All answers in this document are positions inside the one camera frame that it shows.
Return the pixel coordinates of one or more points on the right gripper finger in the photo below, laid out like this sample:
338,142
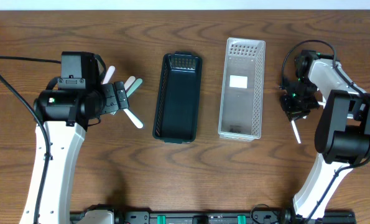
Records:
291,116
303,115

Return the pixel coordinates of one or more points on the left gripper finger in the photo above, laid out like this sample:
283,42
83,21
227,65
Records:
122,100
119,86

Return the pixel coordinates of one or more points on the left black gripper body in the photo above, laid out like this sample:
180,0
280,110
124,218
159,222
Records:
115,97

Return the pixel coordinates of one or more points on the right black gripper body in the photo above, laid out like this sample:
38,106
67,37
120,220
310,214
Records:
302,99

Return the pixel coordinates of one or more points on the white spoon clear basket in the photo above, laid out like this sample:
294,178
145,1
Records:
296,132

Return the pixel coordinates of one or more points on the white spoon horizontal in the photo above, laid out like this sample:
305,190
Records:
321,103

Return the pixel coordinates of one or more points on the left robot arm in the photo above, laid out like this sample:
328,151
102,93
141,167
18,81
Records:
81,93

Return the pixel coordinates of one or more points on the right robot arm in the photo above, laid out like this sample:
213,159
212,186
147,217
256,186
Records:
342,137

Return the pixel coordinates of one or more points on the white plastic fork upper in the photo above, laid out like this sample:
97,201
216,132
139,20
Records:
129,82

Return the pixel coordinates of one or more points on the white plastic fork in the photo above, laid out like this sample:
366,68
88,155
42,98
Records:
129,82
135,120

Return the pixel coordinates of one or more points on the white plastic spoon left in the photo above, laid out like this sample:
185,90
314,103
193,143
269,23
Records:
109,74

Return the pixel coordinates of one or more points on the mint green plastic fork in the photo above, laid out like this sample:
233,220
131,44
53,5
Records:
136,84

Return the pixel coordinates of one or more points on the white plastic fork lower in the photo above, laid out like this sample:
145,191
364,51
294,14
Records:
135,120

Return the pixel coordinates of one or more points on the clear plastic basket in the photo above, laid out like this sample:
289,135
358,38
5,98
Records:
240,108

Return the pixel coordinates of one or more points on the dark green plastic basket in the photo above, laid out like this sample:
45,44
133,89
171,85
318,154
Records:
176,113

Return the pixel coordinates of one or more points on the white label in clear basket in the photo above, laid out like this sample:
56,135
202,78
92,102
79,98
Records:
236,81

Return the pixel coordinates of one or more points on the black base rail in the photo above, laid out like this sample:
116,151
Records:
261,213

